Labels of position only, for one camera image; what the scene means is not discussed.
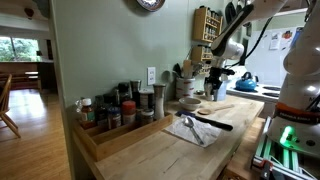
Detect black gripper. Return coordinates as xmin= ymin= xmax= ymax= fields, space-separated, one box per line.
xmin=204 ymin=66 xmax=224 ymax=93

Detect white ceramic bowl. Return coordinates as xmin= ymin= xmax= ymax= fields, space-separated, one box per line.
xmin=178 ymin=96 xmax=202 ymax=112

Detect tall salt grinder silver top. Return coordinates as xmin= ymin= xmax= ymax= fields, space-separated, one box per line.
xmin=152 ymin=83 xmax=167 ymax=121

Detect blue tissue box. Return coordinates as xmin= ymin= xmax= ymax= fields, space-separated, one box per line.
xmin=214 ymin=79 xmax=231 ymax=102

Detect metal serving spoon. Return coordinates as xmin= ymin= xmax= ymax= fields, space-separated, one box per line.
xmin=192 ymin=63 xmax=206 ymax=79

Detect white utensil crock orange marks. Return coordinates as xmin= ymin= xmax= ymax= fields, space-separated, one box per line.
xmin=175 ymin=77 xmax=196 ymax=100

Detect wooden spoon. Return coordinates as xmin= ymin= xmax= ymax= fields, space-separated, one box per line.
xmin=197 ymin=104 xmax=235 ymax=116

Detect wooden spatula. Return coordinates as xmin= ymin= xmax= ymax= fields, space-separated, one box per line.
xmin=182 ymin=59 xmax=193 ymax=80

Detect blue kettle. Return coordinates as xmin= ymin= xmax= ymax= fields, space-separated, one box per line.
xmin=235 ymin=71 xmax=259 ymax=93

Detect small wooden spice rack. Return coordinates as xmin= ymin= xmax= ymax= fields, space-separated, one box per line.
xmin=190 ymin=44 xmax=214 ymax=75

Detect black ladle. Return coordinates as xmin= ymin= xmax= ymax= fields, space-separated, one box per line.
xmin=172 ymin=63 xmax=183 ymax=79

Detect white paper napkin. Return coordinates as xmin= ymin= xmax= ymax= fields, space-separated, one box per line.
xmin=163 ymin=114 xmax=223 ymax=148

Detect white stove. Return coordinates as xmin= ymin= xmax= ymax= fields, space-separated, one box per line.
xmin=228 ymin=83 xmax=283 ymax=103

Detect white fridge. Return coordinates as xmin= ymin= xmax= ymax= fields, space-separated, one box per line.
xmin=244 ymin=26 xmax=306 ymax=88

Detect large wooden spice rack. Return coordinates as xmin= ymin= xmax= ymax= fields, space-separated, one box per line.
xmin=192 ymin=6 xmax=224 ymax=44

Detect blue canister white lid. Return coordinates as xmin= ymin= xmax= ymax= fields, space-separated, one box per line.
xmin=138 ymin=88 xmax=155 ymax=110

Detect jar silver lid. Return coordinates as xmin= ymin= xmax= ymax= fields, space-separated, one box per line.
xmin=139 ymin=108 xmax=155 ymax=127

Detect black hanging pan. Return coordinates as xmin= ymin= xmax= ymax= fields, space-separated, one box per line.
xmin=224 ymin=1 xmax=238 ymax=28

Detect dark pepper grinder silver top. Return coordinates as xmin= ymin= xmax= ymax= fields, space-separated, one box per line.
xmin=129 ymin=79 xmax=143 ymax=108

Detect white paper note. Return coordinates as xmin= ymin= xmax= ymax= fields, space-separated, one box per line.
xmin=269 ymin=31 xmax=282 ymax=51

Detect spice jar red lid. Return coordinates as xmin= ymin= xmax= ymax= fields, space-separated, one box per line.
xmin=121 ymin=100 xmax=137 ymax=126

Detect bottle black lid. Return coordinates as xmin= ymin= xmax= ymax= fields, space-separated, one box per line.
xmin=117 ymin=82 xmax=132 ymax=103

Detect wooden spice tray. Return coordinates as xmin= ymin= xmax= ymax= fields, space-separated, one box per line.
xmin=72 ymin=111 xmax=174 ymax=163

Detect blue paper note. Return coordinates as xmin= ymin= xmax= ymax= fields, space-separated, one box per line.
xmin=291 ymin=27 xmax=304 ymax=48

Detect dark spice jar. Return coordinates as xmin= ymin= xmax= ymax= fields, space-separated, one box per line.
xmin=103 ymin=93 xmax=118 ymax=108

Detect dark jar blue lid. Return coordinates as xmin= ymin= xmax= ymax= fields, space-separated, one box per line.
xmin=107 ymin=106 xmax=122 ymax=130

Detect dark sauce bottle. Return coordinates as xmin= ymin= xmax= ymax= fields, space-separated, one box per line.
xmin=94 ymin=94 xmax=108 ymax=127

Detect brown bottle white cap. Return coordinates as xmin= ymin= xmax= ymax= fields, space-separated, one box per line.
xmin=80 ymin=97 xmax=96 ymax=129

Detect window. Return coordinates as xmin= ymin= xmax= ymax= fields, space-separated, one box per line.
xmin=0 ymin=36 xmax=42 ymax=63

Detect red hanging lamp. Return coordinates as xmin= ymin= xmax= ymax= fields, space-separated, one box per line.
xmin=24 ymin=7 xmax=35 ymax=20

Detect wooden chair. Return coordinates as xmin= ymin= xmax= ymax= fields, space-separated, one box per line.
xmin=0 ymin=73 xmax=22 ymax=139

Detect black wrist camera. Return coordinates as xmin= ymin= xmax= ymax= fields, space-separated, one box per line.
xmin=221 ymin=68 xmax=236 ymax=76

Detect black handled knife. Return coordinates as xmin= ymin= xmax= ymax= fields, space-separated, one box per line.
xmin=175 ymin=110 xmax=234 ymax=132

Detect white wall outlet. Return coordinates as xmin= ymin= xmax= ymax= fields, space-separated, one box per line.
xmin=147 ymin=66 xmax=157 ymax=87

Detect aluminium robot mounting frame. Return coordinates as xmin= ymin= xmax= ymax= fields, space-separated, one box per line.
xmin=251 ymin=116 xmax=320 ymax=180

